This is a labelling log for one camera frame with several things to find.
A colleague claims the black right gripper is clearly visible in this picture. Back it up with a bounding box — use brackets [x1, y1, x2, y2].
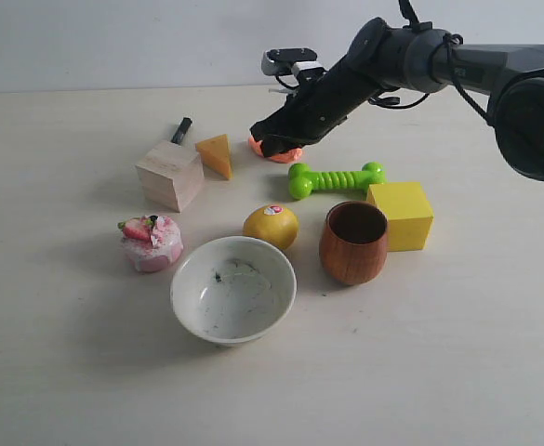
[250, 57, 382, 157]

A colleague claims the orange salmon-coloured toy piece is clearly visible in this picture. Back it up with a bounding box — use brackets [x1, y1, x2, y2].
[247, 137, 303, 164]

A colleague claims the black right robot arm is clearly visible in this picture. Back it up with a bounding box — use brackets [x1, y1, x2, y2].
[250, 18, 544, 182]

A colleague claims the green bone chew toy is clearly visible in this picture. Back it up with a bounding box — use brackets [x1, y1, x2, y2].
[288, 162, 387, 200]

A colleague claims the orange cheese wedge toy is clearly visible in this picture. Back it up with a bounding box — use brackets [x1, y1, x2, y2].
[194, 134, 232, 180]

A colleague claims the yellow lemon with sticker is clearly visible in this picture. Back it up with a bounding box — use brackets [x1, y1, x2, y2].
[242, 204, 299, 250]

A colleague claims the black white marker pen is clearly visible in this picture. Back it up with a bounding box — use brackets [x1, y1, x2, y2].
[170, 117, 192, 145]

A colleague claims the light wooden cube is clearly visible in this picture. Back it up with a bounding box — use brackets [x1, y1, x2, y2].
[135, 140, 205, 213]

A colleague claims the brown wooden cup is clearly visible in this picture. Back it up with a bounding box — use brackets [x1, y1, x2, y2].
[319, 201, 388, 286]

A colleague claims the yellow cube block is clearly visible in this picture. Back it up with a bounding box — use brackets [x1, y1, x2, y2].
[366, 181, 434, 252]

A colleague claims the white ceramic bowl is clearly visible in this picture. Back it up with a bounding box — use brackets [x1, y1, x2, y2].
[170, 236, 297, 347]

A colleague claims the pink strawberry cake toy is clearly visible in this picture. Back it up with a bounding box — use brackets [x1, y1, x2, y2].
[117, 215, 184, 273]

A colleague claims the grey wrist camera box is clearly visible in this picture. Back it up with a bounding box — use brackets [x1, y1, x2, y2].
[260, 47, 326, 89]

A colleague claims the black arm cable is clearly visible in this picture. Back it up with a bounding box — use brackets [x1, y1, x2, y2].
[368, 0, 544, 129]

